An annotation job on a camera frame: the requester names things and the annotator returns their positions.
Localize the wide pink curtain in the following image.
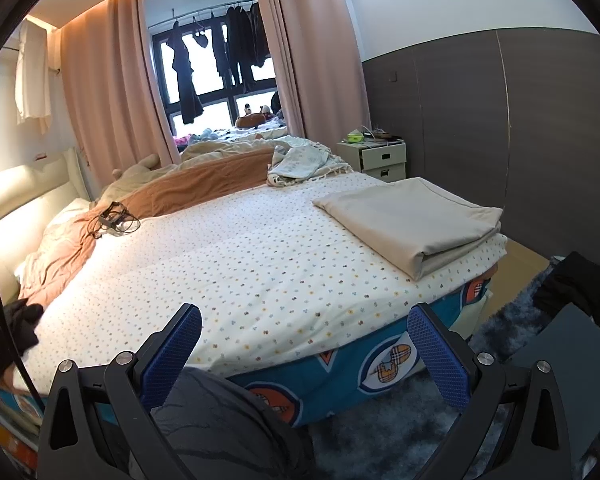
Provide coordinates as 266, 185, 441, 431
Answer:
60, 0, 183, 188

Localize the dark clothes pile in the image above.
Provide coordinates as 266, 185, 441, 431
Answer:
532, 251, 600, 331

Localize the black cloth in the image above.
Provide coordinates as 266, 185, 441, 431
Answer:
0, 297, 45, 383

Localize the white fringed blanket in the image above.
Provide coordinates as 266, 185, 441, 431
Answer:
267, 142, 353, 188

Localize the white hanging shirt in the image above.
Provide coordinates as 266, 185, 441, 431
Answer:
14, 16, 53, 135

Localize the beige jacket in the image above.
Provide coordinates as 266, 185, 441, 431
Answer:
312, 176, 503, 278

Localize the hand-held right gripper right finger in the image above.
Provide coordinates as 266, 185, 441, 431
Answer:
406, 302, 573, 480

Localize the beige plush toy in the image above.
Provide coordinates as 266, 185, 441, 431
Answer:
111, 154, 161, 181

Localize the narrow pink curtain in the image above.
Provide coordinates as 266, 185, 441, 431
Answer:
250, 0, 372, 141

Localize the orange blanket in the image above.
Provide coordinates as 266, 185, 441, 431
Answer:
17, 147, 293, 301

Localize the black headset with cable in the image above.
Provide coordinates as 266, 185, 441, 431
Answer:
92, 201, 142, 238

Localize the cream comforter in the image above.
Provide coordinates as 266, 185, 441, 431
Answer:
97, 135, 301, 201

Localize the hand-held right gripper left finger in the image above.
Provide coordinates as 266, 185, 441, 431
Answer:
37, 302, 203, 480

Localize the bed with dotted sheet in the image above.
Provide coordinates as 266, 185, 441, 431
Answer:
0, 160, 511, 428

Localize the black framed window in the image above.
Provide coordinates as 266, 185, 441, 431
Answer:
145, 0, 281, 133

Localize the brown plush toy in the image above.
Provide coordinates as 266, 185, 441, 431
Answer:
235, 104, 273, 128

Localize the row of dark hanging clothes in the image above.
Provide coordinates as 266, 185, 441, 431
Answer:
212, 2, 276, 93

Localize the dark hanging coat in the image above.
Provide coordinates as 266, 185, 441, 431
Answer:
167, 22, 205, 125

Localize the white nightstand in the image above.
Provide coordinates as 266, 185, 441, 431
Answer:
336, 140, 407, 183

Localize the white pillow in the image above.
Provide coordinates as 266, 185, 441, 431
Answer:
45, 197, 93, 241

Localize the white padded headboard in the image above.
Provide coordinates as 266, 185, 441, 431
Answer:
0, 147, 93, 306

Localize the person's leg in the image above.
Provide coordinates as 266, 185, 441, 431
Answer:
150, 367, 316, 480

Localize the black cable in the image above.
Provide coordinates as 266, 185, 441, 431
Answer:
0, 230, 48, 406

